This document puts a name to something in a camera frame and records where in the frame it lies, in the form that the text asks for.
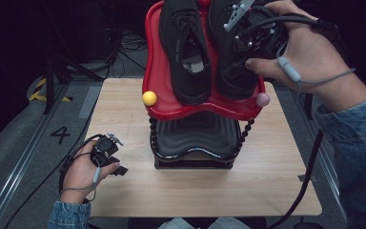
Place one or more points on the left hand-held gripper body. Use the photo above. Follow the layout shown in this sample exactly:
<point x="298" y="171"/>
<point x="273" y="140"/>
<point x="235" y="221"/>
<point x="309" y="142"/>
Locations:
<point x="106" y="151"/>

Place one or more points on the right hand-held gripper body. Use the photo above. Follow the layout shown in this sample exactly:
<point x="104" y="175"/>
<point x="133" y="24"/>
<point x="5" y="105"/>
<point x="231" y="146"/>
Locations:
<point x="257" y="38"/>

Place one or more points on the black sneaker with white insole label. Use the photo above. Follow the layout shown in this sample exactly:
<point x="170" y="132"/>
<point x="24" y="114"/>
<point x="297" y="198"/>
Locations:
<point x="184" y="54"/>

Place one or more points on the red and black two-tier shoe rack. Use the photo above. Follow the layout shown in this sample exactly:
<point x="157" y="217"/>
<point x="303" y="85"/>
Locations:
<point x="200" y="136"/>

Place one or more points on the person's left hand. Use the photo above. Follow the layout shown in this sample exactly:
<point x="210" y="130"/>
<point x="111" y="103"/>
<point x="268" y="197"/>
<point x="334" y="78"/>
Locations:
<point x="79" y="175"/>

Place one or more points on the person's right hand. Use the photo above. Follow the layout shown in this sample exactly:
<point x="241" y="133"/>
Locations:
<point x="314" y="57"/>

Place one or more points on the pink ball knob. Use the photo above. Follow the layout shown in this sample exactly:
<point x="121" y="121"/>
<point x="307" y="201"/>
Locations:
<point x="263" y="99"/>

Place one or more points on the grey floor tape strip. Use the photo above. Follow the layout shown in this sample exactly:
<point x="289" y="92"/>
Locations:
<point x="89" y="101"/>

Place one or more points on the yellow ball knob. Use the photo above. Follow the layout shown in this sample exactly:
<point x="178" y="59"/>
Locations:
<point x="149" y="98"/>

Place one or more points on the black tripod stand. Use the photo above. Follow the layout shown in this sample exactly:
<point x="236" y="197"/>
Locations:
<point x="49" y="86"/>
<point x="309" y="106"/>

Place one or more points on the yellow and black floor tape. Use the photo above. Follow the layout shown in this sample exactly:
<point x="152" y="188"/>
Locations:
<point x="35" y="94"/>

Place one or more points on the metal floor rail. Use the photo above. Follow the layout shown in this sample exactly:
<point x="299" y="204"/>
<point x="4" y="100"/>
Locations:
<point x="19" y="159"/>

